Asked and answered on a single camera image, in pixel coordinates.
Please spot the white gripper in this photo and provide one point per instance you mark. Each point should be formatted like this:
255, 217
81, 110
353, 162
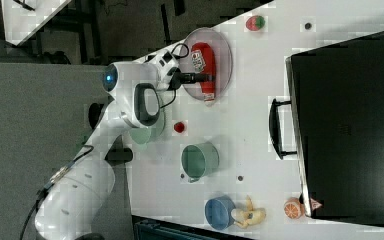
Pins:
166, 65

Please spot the red plush ketchup bottle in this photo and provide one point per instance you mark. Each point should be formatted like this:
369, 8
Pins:
203, 61

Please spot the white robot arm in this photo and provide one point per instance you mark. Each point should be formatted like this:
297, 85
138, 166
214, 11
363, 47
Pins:
74, 195

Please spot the round grey plate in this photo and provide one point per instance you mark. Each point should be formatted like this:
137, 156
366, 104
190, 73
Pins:
222, 55

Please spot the small red toy fruit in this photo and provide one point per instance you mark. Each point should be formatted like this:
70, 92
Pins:
179, 127

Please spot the green perforated bowl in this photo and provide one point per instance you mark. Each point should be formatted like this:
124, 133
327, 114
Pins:
145, 135

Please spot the green metal cup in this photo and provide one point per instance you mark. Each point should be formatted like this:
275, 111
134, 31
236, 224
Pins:
199, 160

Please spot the strawberry toy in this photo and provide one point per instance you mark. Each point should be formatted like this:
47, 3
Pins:
255, 23

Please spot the blue cup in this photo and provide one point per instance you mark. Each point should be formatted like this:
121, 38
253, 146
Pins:
218, 212

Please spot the peeled banana toy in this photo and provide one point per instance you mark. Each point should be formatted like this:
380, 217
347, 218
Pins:
248, 217

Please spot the black toaster oven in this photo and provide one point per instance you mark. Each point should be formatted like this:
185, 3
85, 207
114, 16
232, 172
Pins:
336, 96

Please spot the orange slice toy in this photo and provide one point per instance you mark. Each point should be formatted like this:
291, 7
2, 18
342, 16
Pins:
293, 209

